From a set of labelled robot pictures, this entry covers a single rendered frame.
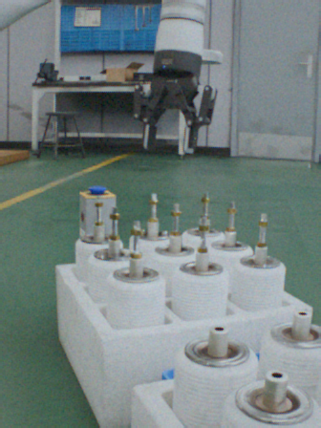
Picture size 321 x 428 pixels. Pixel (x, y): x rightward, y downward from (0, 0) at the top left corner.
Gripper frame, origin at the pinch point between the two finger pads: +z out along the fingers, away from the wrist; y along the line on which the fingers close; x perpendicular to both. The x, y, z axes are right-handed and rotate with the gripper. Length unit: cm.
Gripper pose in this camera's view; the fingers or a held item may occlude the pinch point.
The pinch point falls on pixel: (168, 142)
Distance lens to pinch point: 81.9
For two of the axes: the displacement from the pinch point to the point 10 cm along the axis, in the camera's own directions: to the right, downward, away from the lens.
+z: -1.1, 9.9, 1.0
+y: 8.5, 1.4, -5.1
